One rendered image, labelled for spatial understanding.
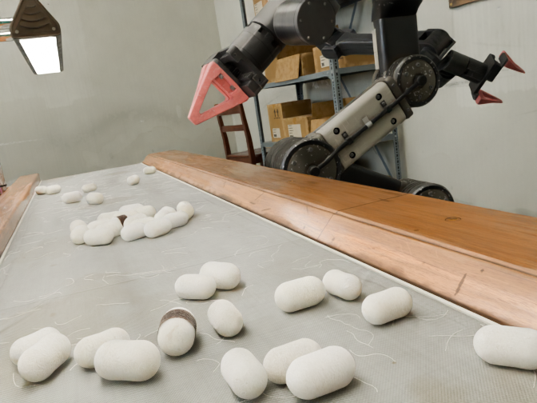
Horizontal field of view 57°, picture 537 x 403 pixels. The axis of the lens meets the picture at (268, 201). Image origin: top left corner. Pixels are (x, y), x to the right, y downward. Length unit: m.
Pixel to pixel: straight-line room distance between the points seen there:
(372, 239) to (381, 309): 0.13
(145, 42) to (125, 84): 0.47
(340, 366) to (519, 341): 0.08
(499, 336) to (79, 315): 0.29
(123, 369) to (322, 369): 0.11
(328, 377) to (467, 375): 0.07
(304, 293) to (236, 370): 0.10
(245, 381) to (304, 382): 0.03
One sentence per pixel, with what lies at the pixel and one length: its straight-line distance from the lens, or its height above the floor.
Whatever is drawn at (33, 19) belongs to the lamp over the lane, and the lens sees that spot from 0.98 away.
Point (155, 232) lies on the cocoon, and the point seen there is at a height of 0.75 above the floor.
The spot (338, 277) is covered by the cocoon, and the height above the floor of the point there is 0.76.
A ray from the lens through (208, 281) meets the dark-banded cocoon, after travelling 0.38.
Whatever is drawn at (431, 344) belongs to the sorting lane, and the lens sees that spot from 0.29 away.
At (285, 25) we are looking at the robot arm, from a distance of 0.66.
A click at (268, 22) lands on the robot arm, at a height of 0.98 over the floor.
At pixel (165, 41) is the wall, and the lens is 5.39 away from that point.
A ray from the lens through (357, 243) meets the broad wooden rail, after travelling 0.43.
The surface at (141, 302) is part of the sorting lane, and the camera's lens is 0.41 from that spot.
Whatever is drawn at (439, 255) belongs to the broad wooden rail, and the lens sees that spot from 0.36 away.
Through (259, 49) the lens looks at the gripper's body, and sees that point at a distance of 0.68.
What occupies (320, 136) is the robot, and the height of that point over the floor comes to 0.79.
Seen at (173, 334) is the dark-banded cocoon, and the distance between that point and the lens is 0.30.
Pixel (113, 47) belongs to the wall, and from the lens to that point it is 5.26.
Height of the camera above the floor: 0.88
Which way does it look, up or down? 11 degrees down
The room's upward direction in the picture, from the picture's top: 8 degrees counter-clockwise
